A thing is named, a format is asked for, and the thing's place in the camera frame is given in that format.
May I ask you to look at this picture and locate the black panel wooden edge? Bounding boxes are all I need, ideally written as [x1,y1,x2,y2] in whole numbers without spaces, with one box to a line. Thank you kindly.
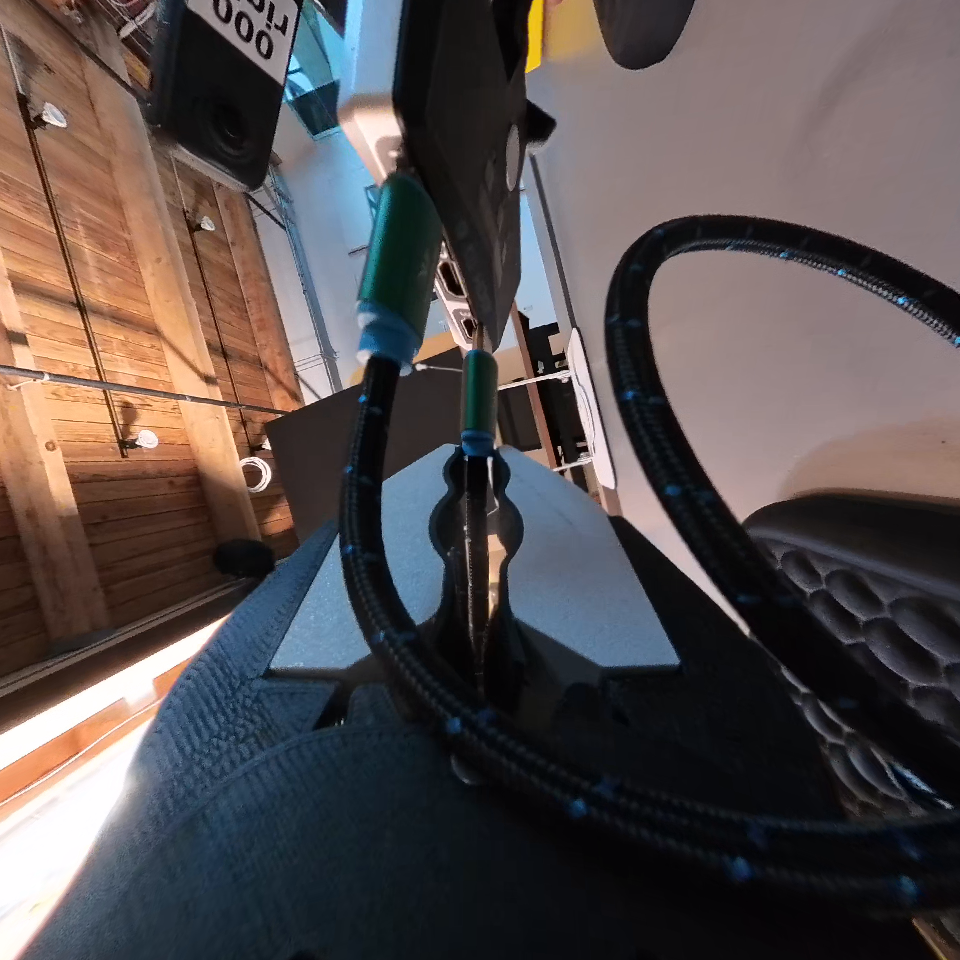
[266,341,543,543]

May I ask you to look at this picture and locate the black braided HDMI cable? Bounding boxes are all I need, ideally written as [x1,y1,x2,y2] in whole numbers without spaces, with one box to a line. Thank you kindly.
[337,171,960,920]
[457,347,502,699]

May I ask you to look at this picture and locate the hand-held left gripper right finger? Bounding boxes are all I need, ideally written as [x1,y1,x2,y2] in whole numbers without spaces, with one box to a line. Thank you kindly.
[491,444,681,672]

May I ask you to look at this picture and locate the black HDMI switch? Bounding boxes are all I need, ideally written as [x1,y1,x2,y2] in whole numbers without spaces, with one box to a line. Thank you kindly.
[392,0,560,352]

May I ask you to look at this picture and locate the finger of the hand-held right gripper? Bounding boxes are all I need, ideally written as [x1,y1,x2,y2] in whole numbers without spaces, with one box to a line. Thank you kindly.
[336,92,411,181]

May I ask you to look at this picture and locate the black padded cushion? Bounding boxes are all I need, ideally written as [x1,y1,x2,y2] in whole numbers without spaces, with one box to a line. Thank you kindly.
[741,491,960,826]

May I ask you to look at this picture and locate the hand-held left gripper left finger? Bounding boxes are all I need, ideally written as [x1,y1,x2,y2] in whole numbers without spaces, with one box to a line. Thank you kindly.
[270,444,465,672]

